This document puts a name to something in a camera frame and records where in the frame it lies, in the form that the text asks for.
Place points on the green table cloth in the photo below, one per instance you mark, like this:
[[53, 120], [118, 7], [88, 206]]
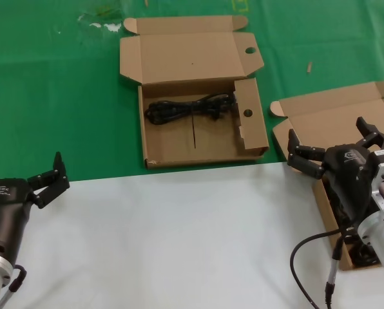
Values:
[[50, 96]]

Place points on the open cardboard parts box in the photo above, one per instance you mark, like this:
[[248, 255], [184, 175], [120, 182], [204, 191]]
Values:
[[324, 116]]

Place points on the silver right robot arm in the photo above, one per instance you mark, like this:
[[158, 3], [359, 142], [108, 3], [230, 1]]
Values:
[[383, 246]]

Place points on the white table cloth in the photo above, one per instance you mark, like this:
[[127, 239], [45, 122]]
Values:
[[179, 241]]

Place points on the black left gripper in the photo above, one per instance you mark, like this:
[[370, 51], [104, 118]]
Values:
[[6, 206]]

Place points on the open cardboard box with holes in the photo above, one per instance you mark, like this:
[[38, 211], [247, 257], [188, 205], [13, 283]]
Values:
[[179, 141]]

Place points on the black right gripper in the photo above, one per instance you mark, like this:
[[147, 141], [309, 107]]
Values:
[[348, 181]]

